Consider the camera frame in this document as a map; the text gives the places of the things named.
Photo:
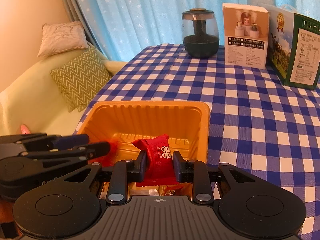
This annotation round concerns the beige embroidered cushion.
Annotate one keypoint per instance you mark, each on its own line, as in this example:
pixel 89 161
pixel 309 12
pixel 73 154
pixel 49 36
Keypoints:
pixel 62 37

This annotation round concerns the grey curtain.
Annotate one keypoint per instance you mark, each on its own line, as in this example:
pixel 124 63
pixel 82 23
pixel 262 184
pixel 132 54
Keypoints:
pixel 75 13

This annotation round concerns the clear dark snack packet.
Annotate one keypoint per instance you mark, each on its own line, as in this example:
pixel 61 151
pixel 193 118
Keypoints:
pixel 144 191

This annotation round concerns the light green sofa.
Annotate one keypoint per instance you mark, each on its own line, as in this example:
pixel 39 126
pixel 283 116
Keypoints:
pixel 34 100

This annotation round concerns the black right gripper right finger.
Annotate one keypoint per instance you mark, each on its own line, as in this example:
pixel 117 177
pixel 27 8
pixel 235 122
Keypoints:
pixel 229 201

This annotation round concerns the pink plush toy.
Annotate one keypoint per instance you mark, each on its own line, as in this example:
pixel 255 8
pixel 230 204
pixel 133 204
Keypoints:
pixel 23 130

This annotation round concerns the dark green glass humidifier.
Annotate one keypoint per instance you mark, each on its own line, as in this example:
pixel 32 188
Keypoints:
pixel 200 33

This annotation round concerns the red snack pack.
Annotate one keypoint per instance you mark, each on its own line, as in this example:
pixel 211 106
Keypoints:
pixel 159 170

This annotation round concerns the white humidifier product box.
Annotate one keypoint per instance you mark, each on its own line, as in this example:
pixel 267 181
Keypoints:
pixel 246 29

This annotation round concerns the orange plastic tray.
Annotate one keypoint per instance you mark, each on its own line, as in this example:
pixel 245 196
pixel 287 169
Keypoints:
pixel 121 123

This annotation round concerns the left human hand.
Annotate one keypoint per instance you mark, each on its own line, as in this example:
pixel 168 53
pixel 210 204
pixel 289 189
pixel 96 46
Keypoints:
pixel 6 215

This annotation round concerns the green milk carton box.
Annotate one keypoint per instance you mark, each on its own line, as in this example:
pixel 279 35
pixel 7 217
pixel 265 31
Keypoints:
pixel 293 46

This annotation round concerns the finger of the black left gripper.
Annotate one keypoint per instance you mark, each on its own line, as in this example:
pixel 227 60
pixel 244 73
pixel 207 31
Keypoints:
pixel 50 154
pixel 50 139

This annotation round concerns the blue white checkered tablecloth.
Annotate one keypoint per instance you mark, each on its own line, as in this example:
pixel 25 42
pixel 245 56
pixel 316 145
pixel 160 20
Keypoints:
pixel 256 123

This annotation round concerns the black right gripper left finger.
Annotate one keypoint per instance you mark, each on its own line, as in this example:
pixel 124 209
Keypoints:
pixel 81 204

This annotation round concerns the blue star curtain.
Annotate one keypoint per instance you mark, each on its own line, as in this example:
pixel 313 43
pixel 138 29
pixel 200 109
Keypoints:
pixel 124 27

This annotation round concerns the green chevron cushion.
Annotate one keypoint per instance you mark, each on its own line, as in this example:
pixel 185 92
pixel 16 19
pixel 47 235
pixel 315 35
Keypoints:
pixel 80 79

